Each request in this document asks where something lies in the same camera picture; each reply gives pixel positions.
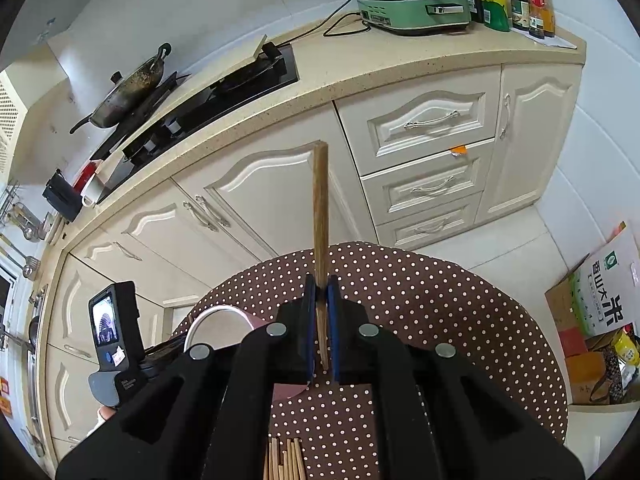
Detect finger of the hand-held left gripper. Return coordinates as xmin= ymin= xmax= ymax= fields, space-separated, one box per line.
xmin=142 ymin=342 xmax=188 ymax=377

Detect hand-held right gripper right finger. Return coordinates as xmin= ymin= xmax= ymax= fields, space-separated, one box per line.
xmin=327 ymin=275 xmax=587 ymax=480

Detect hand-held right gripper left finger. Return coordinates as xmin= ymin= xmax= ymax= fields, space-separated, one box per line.
xmin=55 ymin=274 xmax=321 ymax=480

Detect dark brown wooden chopstick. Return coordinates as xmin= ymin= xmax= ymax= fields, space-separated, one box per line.
xmin=313 ymin=142 xmax=326 ymax=372
xmin=319 ymin=143 xmax=332 ymax=374

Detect pink cup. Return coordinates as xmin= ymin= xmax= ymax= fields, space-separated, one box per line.
xmin=185 ymin=305 xmax=311 ymax=402

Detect pile of light chopsticks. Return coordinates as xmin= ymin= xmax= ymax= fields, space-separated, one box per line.
xmin=263 ymin=437 xmax=306 ymax=480

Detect steel slotted spatula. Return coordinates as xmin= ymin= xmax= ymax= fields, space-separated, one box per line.
xmin=0 ymin=232 xmax=41 ymax=281

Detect round brown polka-dot table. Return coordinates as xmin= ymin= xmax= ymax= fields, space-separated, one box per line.
xmin=170 ymin=241 xmax=571 ymax=480

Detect wide arched cabinet door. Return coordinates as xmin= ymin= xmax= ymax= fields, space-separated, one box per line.
xmin=172 ymin=141 xmax=373 ymax=262

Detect white mug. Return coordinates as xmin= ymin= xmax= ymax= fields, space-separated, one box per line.
xmin=80 ymin=172 xmax=109 ymax=209

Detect small cream drawer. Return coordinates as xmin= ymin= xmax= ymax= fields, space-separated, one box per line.
xmin=375 ymin=191 xmax=486 ymax=251

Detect black box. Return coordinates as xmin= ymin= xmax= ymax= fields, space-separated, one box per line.
xmin=42 ymin=169 xmax=84 ymax=222

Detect steel ladle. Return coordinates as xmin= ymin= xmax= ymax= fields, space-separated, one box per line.
xmin=7 ymin=202 xmax=39 ymax=241

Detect red cup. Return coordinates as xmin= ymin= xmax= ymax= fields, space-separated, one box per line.
xmin=75 ymin=160 xmax=103 ymax=191

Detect medium cream drawer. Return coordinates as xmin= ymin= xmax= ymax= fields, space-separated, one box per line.
xmin=360 ymin=139 xmax=496 ymax=227

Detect large cream drawer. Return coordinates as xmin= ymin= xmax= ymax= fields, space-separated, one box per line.
xmin=332 ymin=65 xmax=503 ymax=177

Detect black glass gas stove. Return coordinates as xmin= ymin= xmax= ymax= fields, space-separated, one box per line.
xmin=90 ymin=42 xmax=300 ymax=202

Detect cardboard box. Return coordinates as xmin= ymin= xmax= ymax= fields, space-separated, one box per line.
xmin=545 ymin=255 xmax=640 ymax=407

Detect dirty steel wok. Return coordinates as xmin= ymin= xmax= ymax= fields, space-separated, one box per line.
xmin=70 ymin=42 xmax=173 ymax=135

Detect red carton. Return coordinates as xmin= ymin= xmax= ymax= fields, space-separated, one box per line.
xmin=557 ymin=327 xmax=589 ymax=359

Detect beige board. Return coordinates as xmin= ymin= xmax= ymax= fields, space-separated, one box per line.
xmin=212 ymin=35 xmax=269 ymax=84

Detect narrow cream cabinet door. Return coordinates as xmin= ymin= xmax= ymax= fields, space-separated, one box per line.
xmin=475 ymin=62 xmax=584 ymax=226

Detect cream range hood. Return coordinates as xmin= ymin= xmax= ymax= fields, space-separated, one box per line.
xmin=0 ymin=0 xmax=122 ymax=176

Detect green white rice bag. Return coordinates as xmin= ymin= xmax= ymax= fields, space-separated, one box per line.
xmin=570 ymin=220 xmax=640 ymax=339

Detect patterned bag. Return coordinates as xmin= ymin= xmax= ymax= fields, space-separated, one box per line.
xmin=599 ymin=347 xmax=627 ymax=404

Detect green electric grill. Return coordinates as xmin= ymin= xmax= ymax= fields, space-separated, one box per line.
xmin=351 ymin=0 xmax=473 ymax=37

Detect white paper sheet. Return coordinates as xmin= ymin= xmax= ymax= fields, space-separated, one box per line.
xmin=515 ymin=29 xmax=579 ymax=51

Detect red label sauce bottle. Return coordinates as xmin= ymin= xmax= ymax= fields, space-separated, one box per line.
xmin=525 ymin=0 xmax=557 ymax=40

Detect black power cable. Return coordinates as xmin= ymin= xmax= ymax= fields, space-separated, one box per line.
xmin=280 ymin=7 xmax=364 ymax=44

